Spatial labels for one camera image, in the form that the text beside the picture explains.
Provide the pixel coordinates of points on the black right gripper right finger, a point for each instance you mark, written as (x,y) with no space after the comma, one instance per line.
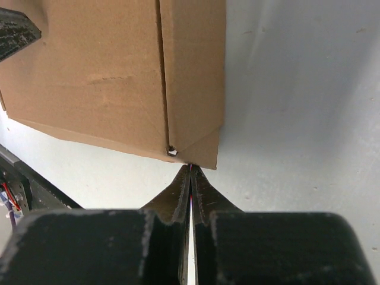
(218,233)

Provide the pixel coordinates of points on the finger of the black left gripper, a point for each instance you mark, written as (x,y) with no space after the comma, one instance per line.
(17,32)

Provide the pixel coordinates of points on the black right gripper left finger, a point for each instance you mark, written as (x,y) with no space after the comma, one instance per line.
(165,242)

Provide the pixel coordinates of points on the brown cardboard paper box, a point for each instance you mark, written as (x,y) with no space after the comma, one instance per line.
(140,77)

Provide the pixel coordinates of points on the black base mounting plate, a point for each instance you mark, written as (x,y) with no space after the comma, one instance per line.
(28,191)

